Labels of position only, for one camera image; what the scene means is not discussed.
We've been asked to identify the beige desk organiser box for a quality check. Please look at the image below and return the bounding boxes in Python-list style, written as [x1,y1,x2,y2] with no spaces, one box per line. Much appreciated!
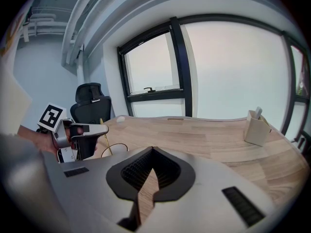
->
[243,110,273,147]

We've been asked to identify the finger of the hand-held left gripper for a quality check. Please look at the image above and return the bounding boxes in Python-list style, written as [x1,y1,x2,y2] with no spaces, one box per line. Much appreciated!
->
[69,123,109,142]

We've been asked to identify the black chair with armrest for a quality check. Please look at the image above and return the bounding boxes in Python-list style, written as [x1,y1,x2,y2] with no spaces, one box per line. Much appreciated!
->
[293,129,310,156]

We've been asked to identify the black office chair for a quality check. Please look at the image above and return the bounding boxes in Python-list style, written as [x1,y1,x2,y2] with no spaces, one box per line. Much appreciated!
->
[69,82,112,126]

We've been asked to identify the person's grey clothing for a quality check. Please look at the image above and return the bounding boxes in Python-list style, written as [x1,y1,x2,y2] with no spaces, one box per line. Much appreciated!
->
[0,132,71,233]

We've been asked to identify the black framed window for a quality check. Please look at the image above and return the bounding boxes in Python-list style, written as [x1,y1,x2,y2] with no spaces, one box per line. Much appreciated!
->
[117,13,311,142]

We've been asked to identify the person's left forearm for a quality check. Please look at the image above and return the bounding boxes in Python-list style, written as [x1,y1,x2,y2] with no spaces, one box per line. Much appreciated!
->
[17,125,60,160]

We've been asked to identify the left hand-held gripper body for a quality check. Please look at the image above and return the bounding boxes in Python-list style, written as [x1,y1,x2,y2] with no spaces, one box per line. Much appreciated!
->
[36,102,98,164]

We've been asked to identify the thin gold spoon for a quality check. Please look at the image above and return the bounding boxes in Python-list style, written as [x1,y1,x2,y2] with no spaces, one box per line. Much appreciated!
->
[100,118,113,157]

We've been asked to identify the white ceiling pipes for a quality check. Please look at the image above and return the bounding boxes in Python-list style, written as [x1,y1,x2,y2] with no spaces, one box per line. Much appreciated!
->
[60,0,112,70]

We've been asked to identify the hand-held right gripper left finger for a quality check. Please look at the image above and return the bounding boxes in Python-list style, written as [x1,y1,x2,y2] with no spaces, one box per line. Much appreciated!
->
[41,146,154,233]

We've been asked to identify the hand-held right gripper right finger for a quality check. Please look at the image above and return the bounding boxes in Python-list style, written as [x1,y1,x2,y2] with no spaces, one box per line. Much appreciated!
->
[136,146,278,233]

